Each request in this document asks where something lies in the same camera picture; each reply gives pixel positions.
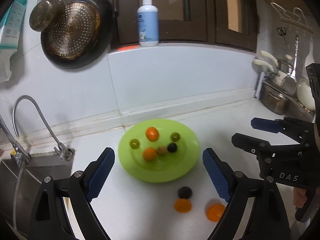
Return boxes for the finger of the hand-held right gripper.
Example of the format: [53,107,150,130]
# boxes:
[231,133,311,161]
[251,117,313,143]

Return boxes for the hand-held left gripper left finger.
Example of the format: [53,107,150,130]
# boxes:
[26,147,116,240]

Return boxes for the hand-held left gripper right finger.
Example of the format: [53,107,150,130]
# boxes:
[202,147,292,240]

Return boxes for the green plate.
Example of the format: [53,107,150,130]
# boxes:
[118,119,200,183]

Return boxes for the orange mandarin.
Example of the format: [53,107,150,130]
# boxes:
[142,147,158,162]
[174,199,192,214]
[146,127,160,141]
[206,203,226,222]

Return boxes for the person's right hand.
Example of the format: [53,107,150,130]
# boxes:
[293,188,308,209]

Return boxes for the large stainless steel pot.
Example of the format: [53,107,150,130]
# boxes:
[260,83,291,114]

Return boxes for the white metal dish rack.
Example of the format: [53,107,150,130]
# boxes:
[254,71,316,121]

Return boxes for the thin chrome gooseneck faucet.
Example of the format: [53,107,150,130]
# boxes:
[12,95,76,161]

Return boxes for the metal skimmer ladle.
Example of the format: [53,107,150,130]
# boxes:
[282,35,300,95]

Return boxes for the small steel lidded pot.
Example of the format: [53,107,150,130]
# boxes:
[273,58,298,86]

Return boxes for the stainless steel sink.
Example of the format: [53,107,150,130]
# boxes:
[0,155,73,233]

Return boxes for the white rice paddle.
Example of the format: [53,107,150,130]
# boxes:
[303,38,316,68]

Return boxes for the large chrome kitchen faucet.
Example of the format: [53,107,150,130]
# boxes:
[0,115,32,167]

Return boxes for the black frying pan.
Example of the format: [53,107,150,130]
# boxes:
[40,0,114,70]

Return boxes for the brass perforated strainer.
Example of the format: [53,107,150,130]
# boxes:
[43,1,102,61]

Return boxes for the white blue soap pump bottle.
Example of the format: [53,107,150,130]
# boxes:
[137,0,159,47]

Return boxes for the green white tissue pack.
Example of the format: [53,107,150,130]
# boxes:
[0,0,28,83]

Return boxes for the white handled knife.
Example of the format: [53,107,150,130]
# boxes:
[260,50,279,68]
[253,58,274,74]

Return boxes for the white wire hanging rack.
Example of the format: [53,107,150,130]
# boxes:
[270,2,314,33]

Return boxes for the dark wooden window frame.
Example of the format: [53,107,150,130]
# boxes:
[105,0,258,53]

